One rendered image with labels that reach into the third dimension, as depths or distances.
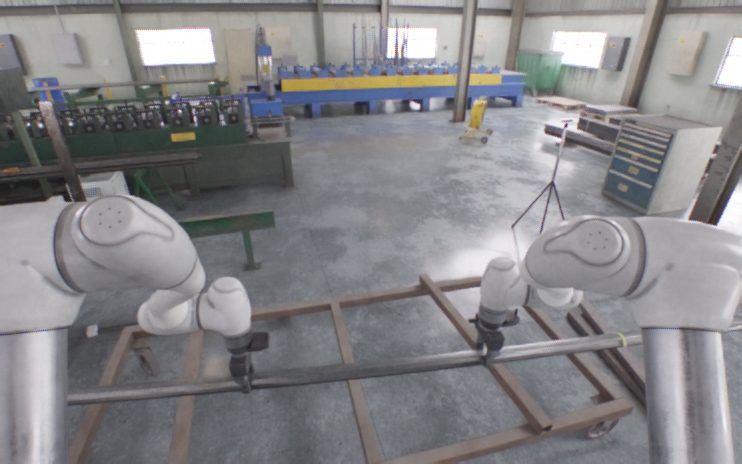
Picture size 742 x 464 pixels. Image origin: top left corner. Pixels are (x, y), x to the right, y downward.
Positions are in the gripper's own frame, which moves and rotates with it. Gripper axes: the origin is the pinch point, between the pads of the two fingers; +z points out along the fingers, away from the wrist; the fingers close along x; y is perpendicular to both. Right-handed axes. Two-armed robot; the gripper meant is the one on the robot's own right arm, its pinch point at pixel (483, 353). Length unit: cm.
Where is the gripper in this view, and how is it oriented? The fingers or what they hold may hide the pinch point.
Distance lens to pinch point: 141.5
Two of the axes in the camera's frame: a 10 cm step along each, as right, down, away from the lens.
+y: -9.9, 0.6, -1.2
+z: 0.0, 8.8, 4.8
